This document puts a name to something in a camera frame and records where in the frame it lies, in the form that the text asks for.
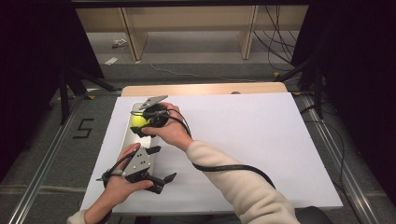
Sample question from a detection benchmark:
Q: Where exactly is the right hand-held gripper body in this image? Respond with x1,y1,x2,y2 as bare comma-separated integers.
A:
138,94,172,129

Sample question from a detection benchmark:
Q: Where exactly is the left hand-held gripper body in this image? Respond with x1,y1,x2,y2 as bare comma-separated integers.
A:
120,147,165,194

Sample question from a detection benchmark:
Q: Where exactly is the yellow tennis ball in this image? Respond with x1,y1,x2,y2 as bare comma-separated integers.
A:
130,115,149,129

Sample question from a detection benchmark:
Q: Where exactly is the long silver tray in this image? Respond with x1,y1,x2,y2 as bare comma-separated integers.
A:
119,102,160,160

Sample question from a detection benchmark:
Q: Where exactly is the person's right hand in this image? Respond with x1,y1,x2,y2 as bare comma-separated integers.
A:
141,102,194,152

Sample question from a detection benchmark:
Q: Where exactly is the person's left hand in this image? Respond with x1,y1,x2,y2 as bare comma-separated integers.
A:
98,143,155,208

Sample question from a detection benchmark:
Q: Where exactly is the light wooden table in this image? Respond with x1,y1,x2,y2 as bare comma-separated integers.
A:
120,81,289,97

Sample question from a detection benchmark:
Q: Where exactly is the black tape floor mark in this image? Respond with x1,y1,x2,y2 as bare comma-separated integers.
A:
73,118,95,140

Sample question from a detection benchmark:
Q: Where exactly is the small white floor device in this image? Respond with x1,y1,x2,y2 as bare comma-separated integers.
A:
111,37,129,49

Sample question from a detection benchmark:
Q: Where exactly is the black tripod stand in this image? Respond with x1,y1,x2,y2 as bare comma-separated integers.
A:
275,55,325,119
59,66,118,125

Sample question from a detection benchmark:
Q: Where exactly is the black curtain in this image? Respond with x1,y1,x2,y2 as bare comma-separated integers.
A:
290,0,396,197
0,0,106,181

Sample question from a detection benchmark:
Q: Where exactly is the dark rounded object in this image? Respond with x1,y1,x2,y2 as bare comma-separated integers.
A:
293,205,334,224

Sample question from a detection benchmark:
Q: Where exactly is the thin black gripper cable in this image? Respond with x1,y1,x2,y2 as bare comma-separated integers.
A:
96,149,139,189

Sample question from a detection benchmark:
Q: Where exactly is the white floor cable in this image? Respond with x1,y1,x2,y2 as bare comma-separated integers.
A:
148,63,260,83

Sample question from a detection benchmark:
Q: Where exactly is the thick black gripper cable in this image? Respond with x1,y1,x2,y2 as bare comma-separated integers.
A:
148,107,277,190

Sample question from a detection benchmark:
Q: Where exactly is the aluminium floor rail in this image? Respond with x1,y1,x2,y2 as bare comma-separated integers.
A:
7,96,83,224
300,94,384,224

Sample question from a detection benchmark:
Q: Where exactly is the black floor cable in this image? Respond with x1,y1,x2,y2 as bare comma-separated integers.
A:
303,102,347,194

